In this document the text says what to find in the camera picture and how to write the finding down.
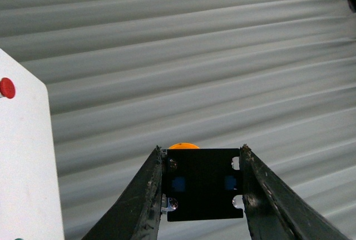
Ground right grey curtain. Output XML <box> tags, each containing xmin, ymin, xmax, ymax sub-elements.
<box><xmin>1</xmin><ymin>0</ymin><xmax>355</xmax><ymax>239</ymax></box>

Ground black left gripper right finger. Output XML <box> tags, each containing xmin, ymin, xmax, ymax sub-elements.
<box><xmin>239</xmin><ymin>145</ymin><xmax>347</xmax><ymax>239</ymax></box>

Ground red emergency stop button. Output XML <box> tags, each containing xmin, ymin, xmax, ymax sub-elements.
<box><xmin>0</xmin><ymin>77</ymin><xmax>16</xmax><ymax>99</ymax></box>

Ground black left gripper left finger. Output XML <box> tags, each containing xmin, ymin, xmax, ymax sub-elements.
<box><xmin>83</xmin><ymin>147</ymin><xmax>162</xmax><ymax>239</ymax></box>

